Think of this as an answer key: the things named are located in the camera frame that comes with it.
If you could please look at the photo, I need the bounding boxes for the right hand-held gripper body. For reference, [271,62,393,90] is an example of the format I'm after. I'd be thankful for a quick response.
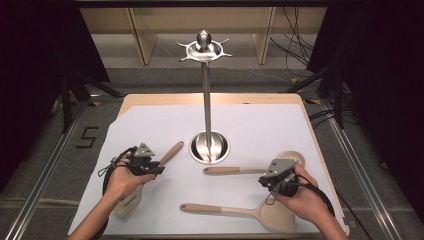
[265,158,300,198]

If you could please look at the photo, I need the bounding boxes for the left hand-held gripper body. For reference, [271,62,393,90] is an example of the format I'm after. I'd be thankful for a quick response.
[127,142,161,177]

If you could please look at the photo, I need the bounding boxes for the beige slotted spatula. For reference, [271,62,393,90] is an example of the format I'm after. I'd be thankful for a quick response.
[113,140,185,218]

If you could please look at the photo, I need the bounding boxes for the beige solid turner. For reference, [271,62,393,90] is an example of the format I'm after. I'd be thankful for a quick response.
[179,196,298,233]

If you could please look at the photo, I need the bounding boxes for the beige perforated skimmer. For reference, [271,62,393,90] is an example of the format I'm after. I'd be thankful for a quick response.
[202,150,306,176]

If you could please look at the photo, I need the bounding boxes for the steel utensil rack stand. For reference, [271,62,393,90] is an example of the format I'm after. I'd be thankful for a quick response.
[176,29,234,166]

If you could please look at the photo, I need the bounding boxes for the person's left hand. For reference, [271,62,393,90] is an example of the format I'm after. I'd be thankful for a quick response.
[105,162,156,201]

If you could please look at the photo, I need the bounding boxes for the person's right hand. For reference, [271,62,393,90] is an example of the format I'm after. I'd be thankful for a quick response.
[271,163,330,224]

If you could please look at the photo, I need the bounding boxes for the black tripod stand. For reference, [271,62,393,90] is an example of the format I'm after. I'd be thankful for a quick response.
[59,70,125,134]
[282,62,347,130]

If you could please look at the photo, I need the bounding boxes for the dark curtain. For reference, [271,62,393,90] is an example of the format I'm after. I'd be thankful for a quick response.
[305,0,424,216]
[0,0,112,196]

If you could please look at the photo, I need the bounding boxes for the wooden shelf unit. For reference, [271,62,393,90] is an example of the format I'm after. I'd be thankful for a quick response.
[79,7,328,66]

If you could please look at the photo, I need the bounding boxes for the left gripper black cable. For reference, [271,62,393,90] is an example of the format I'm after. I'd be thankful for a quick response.
[89,146,138,240]

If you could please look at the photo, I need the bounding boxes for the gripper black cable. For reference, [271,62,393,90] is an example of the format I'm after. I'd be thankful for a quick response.
[264,181,336,218]
[89,146,138,240]

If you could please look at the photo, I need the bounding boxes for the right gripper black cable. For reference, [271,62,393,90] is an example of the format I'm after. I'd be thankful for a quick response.
[264,181,336,218]

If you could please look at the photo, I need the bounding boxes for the black floor cables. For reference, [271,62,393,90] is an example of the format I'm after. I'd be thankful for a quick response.
[308,105,360,130]

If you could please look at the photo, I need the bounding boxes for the aluminium floor rail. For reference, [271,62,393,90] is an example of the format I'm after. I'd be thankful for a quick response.
[320,99,406,240]
[3,99,92,240]

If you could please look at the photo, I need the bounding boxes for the thin grey floor cable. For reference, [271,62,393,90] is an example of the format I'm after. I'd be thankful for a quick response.
[219,65,295,85]

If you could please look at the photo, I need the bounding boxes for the hanging black cables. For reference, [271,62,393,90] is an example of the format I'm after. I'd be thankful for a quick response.
[269,7,318,78]

